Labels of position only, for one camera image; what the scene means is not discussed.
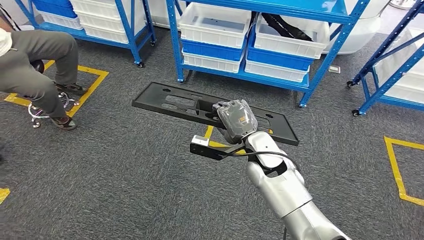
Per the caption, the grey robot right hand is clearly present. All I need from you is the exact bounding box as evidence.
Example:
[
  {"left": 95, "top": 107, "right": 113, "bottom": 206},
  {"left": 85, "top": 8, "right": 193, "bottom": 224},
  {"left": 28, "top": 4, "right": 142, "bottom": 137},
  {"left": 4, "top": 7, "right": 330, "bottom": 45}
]
[{"left": 211, "top": 98, "right": 259, "bottom": 145}]

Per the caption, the black plastic panel part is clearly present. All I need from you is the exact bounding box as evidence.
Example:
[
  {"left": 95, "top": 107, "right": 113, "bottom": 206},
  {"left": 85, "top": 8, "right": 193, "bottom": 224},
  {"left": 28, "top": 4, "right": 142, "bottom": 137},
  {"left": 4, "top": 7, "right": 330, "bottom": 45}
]
[{"left": 131, "top": 81, "right": 300, "bottom": 147}]

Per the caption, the black elongated part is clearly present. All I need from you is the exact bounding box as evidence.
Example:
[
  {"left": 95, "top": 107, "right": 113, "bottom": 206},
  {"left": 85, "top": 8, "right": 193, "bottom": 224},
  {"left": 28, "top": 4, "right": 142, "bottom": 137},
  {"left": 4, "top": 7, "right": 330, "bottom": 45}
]
[{"left": 261, "top": 12, "right": 314, "bottom": 42}]

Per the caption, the blue steel shelf rack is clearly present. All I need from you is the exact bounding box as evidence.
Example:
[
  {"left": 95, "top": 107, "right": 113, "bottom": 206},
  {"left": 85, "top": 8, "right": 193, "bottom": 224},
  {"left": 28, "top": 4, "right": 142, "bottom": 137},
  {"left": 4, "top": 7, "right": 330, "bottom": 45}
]
[
  {"left": 346, "top": 0, "right": 424, "bottom": 117},
  {"left": 14, "top": 0, "right": 157, "bottom": 69},
  {"left": 165, "top": 0, "right": 370, "bottom": 109}
]

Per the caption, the blue plastic bin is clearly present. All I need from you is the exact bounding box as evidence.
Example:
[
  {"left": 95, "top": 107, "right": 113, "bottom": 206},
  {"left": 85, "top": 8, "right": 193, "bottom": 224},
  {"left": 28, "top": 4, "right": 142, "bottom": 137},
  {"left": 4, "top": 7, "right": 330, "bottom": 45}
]
[
  {"left": 33, "top": 0, "right": 78, "bottom": 19},
  {"left": 181, "top": 39, "right": 248, "bottom": 62},
  {"left": 246, "top": 29, "right": 314, "bottom": 72}
]

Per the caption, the black stool chrome base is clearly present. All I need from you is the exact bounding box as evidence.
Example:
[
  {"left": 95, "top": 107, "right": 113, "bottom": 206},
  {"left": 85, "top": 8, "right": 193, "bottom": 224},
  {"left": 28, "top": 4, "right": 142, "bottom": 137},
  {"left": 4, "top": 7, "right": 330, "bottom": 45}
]
[{"left": 28, "top": 59, "right": 80, "bottom": 129}]

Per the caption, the person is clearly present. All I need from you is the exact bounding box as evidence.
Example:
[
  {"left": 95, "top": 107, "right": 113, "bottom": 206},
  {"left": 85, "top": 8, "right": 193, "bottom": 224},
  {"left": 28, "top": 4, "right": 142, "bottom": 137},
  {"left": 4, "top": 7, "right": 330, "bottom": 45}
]
[{"left": 0, "top": 4, "right": 89, "bottom": 131}]

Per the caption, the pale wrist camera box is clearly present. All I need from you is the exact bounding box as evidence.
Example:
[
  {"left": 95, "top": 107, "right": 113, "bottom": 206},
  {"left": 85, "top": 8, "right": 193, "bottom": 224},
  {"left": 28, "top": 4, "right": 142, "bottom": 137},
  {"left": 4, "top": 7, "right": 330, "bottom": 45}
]
[{"left": 191, "top": 135, "right": 210, "bottom": 147}]

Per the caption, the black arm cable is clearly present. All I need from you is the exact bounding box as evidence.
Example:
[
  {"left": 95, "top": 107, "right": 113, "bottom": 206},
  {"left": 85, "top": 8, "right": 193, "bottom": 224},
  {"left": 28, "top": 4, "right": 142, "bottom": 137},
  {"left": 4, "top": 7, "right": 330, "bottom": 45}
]
[{"left": 228, "top": 150, "right": 299, "bottom": 240}]

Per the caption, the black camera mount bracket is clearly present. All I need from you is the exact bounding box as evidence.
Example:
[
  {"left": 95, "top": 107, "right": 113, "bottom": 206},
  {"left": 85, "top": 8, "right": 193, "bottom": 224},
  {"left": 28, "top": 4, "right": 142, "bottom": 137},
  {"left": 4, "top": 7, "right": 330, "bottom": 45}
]
[{"left": 189, "top": 142, "right": 248, "bottom": 162}]

